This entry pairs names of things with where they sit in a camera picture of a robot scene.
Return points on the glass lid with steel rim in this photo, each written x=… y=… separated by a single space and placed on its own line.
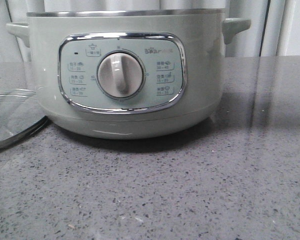
x=20 y=116

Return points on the pale green electric cooking pot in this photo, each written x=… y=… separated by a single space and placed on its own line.
x=181 y=52

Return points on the grey-white timer knob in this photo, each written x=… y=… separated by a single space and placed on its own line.
x=120 y=75

